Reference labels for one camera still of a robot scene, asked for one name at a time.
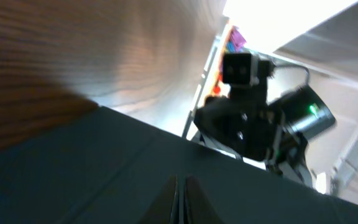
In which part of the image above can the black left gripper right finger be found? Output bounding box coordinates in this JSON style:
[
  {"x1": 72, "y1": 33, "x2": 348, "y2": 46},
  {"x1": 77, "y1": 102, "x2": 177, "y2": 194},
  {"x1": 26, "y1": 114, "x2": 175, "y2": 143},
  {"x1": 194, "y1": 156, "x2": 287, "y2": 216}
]
[{"x1": 183, "y1": 176, "x2": 224, "y2": 224}]

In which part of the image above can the black gift box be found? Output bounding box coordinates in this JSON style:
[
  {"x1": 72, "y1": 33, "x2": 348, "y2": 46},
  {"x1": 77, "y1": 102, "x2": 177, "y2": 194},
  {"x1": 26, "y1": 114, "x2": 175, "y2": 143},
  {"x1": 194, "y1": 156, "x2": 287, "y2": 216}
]
[{"x1": 0, "y1": 107, "x2": 358, "y2": 223}]

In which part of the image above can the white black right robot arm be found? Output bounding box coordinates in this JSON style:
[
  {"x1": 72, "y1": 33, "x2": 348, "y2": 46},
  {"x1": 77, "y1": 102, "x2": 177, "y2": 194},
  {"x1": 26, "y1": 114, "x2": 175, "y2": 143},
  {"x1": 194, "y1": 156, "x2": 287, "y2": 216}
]
[{"x1": 193, "y1": 85, "x2": 336, "y2": 187}]

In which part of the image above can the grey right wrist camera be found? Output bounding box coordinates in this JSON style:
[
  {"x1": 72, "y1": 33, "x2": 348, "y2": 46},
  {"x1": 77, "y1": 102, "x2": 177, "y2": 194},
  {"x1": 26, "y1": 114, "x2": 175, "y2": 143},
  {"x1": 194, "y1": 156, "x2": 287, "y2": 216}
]
[{"x1": 222, "y1": 53, "x2": 274, "y2": 88}]

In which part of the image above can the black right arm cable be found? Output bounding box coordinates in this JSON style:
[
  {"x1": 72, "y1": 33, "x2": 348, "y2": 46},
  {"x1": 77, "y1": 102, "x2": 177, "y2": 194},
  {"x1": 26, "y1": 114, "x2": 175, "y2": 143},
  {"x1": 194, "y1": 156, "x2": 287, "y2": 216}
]
[{"x1": 273, "y1": 63, "x2": 311, "y2": 86}]

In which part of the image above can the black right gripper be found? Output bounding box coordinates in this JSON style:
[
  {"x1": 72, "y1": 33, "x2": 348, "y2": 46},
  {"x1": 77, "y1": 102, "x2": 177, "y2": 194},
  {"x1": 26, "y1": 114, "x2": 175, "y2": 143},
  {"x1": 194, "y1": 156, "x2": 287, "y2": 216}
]
[{"x1": 194, "y1": 87, "x2": 283, "y2": 162}]

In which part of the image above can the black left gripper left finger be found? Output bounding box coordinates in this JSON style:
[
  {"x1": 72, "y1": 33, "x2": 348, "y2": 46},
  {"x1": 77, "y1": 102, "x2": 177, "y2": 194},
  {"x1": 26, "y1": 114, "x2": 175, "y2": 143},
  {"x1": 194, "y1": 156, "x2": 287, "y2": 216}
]
[{"x1": 139, "y1": 175, "x2": 178, "y2": 224}]

